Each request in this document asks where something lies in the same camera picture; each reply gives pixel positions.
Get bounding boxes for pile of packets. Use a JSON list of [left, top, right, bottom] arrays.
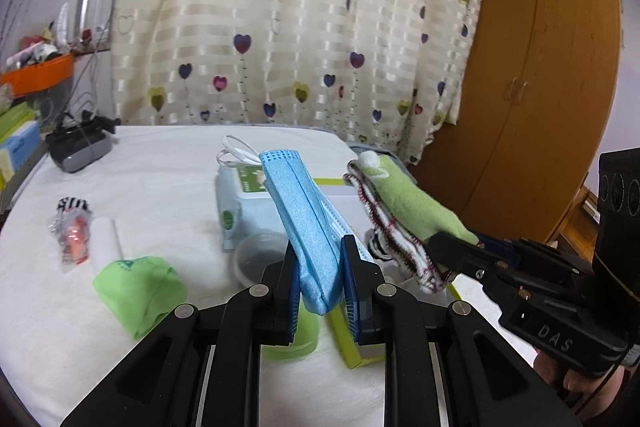
[[5, 4, 96, 70]]

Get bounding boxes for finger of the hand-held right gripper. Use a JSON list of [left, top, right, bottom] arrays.
[[425, 231, 508, 290], [472, 234, 523, 268]]

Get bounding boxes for light green flat box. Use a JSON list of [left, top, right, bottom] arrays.
[[0, 103, 37, 142]]

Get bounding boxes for blue face mask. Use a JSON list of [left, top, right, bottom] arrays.
[[216, 134, 373, 317]]

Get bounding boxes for orange tray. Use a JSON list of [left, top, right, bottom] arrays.
[[0, 53, 76, 98]]

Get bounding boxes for cream heart print curtain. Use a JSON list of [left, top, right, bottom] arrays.
[[110, 0, 488, 165]]

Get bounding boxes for white towel roll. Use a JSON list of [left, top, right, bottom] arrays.
[[89, 216, 132, 269]]

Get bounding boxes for wooden wardrobe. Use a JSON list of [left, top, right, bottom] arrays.
[[415, 0, 623, 248]]

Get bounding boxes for yellow-green cardboard box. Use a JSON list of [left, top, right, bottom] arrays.
[[312, 176, 481, 370]]

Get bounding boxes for person's right hand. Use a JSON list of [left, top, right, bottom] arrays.
[[532, 347, 628, 408]]

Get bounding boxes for person's right forearm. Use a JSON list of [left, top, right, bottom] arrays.
[[575, 382, 640, 427]]

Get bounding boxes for green cream jar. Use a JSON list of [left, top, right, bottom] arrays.
[[260, 302, 318, 362]]

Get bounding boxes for black and white striped cloth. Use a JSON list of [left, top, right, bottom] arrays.
[[56, 194, 94, 216]]

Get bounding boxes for green printed cloth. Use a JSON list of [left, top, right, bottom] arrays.
[[92, 256, 188, 342]]

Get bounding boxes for clear packet with orange item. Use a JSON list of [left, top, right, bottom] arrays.
[[47, 209, 97, 275]]

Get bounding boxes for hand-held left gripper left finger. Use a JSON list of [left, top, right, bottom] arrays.
[[60, 234, 301, 427]]

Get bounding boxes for green sock with striped cuff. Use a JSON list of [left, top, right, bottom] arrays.
[[342, 151, 481, 295]]

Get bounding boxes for white tablecloth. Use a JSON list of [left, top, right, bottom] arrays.
[[0, 124, 506, 427]]

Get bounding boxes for light blue wet wipes pack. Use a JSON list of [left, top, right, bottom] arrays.
[[216, 157, 281, 253]]

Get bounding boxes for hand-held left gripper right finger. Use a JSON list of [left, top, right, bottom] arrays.
[[340, 234, 583, 427]]

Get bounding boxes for blue and white box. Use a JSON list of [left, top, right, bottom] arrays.
[[0, 123, 42, 168]]

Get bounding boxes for dark jar with frosted lid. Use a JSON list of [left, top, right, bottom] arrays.
[[234, 231, 288, 290]]

